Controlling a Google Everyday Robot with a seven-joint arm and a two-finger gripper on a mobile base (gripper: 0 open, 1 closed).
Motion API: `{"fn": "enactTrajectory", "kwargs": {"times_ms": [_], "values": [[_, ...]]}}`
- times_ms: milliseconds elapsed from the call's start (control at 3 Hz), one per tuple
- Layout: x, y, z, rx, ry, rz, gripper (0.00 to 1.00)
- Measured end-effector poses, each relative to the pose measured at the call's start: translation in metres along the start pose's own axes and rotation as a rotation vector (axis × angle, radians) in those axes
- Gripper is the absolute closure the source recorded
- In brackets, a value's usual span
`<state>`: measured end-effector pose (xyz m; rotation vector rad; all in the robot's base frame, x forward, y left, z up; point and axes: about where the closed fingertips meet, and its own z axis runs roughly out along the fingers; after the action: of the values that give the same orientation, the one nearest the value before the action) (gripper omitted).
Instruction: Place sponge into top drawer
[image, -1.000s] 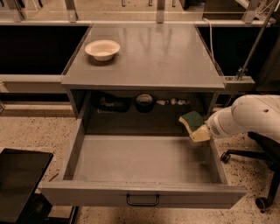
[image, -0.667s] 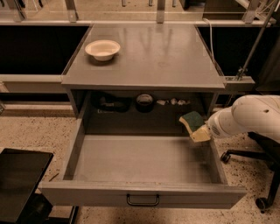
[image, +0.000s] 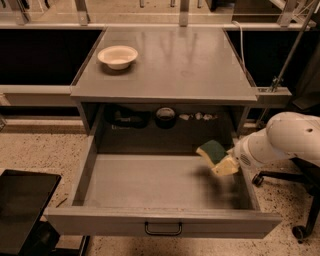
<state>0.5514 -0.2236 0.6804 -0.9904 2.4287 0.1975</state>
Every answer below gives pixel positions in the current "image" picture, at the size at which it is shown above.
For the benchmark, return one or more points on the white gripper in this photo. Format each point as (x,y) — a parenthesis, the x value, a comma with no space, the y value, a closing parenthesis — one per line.
(243,154)

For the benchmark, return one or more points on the green and yellow sponge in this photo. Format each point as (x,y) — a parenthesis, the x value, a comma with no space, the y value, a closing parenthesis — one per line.
(212,151)

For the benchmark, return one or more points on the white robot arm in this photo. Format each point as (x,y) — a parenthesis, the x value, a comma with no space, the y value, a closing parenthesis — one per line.
(287,135)

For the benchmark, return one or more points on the grey open top drawer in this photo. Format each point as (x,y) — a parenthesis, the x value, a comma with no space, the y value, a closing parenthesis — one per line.
(114,195)

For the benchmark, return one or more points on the crumpled white paper pieces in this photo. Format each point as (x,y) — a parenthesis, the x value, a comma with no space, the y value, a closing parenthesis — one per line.
(198,116)

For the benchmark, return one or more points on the black tape roll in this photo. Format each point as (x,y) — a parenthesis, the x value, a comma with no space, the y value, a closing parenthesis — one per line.
(165,118)

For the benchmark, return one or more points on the black office chair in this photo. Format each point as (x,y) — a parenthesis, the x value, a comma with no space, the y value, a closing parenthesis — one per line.
(295,190)

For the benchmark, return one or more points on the metal clamp rod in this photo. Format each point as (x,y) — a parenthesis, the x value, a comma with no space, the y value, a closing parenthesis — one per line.
(276,82)

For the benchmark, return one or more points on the grey metal cabinet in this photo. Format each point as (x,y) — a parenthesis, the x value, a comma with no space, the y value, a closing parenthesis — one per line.
(187,69)

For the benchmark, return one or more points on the white bowl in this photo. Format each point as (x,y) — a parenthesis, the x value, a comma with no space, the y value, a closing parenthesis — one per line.
(118,57)

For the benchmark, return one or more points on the black tablet screen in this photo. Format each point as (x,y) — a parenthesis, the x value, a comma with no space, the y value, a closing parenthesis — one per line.
(23,197)

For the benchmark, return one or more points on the black drawer handle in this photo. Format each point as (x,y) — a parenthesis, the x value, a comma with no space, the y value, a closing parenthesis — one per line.
(163,229)

